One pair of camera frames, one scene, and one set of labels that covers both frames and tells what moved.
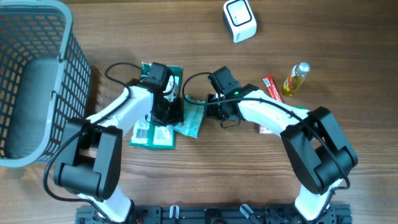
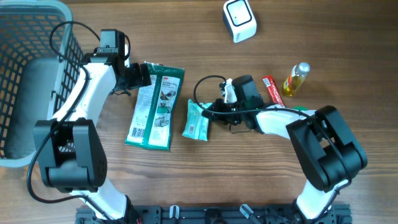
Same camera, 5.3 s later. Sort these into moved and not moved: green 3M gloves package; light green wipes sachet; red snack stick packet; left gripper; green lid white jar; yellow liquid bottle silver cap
Moved: light green wipes sachet; left gripper
Not moved: red snack stick packet; yellow liquid bottle silver cap; green lid white jar; green 3M gloves package
